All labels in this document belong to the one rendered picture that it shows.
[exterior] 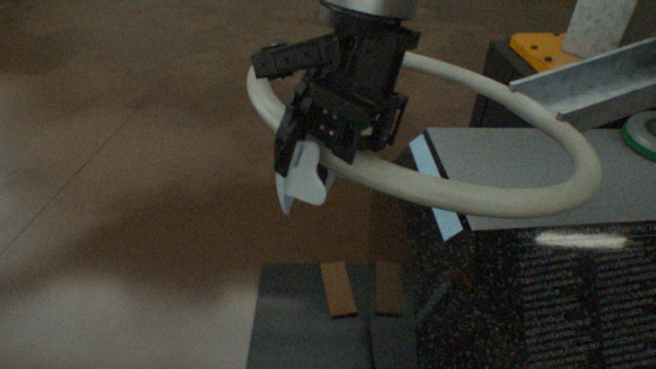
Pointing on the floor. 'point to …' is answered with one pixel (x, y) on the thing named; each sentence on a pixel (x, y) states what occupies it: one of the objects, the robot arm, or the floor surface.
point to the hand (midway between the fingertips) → (303, 190)
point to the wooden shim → (338, 289)
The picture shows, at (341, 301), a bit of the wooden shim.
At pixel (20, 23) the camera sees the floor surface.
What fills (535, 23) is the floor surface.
